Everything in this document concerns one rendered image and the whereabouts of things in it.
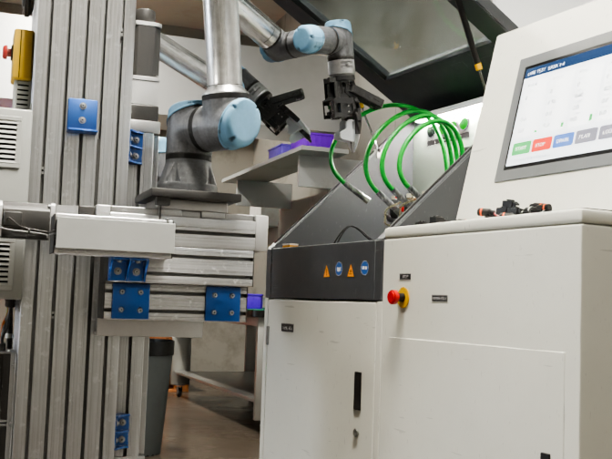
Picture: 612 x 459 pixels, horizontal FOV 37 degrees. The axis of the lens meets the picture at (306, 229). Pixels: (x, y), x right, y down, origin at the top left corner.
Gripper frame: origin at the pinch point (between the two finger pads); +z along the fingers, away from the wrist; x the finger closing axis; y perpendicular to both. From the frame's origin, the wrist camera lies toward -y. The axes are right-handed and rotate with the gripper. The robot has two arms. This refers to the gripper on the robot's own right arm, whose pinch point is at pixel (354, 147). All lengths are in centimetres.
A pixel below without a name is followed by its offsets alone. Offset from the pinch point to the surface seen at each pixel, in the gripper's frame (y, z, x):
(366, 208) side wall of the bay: -28, 19, -47
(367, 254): 6.6, 29.1, 14.1
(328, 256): 7.6, 30.2, -7.0
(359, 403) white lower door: 13, 68, 16
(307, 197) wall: -208, 22, -467
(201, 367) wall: -152, 180, -619
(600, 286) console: -1, 33, 92
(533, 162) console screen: -24, 8, 47
